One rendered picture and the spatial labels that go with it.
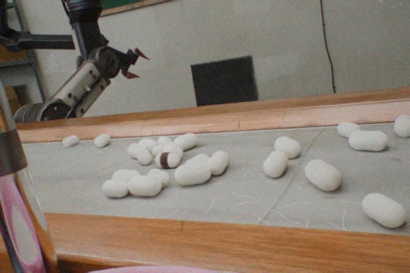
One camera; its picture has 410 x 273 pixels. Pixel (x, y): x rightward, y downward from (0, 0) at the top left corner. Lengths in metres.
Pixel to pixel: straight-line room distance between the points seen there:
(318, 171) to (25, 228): 0.22
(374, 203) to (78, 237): 0.20
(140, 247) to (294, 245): 0.09
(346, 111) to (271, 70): 1.96
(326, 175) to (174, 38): 2.39
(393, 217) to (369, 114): 0.27
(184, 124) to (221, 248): 0.40
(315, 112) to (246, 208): 0.26
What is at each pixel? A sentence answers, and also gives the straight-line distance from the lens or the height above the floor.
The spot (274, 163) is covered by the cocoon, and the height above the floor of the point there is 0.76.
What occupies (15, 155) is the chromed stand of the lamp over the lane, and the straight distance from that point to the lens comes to 0.22.
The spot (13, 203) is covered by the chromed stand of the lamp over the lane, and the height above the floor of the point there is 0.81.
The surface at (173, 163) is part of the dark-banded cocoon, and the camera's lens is 0.43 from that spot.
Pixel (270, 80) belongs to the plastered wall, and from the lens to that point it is 2.48.
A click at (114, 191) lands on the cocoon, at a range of 0.38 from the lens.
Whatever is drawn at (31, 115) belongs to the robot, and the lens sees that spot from 1.09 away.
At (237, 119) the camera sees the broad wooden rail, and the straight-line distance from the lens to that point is 0.56.
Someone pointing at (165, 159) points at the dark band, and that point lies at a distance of 0.43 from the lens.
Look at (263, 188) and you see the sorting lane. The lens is 0.34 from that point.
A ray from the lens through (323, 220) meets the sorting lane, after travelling 0.28.
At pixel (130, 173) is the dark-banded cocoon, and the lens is 0.39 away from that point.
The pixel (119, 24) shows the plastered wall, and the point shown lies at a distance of 2.86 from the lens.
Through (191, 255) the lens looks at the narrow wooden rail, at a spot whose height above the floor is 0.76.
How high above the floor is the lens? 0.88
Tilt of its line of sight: 14 degrees down
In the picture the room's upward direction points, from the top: 10 degrees counter-clockwise
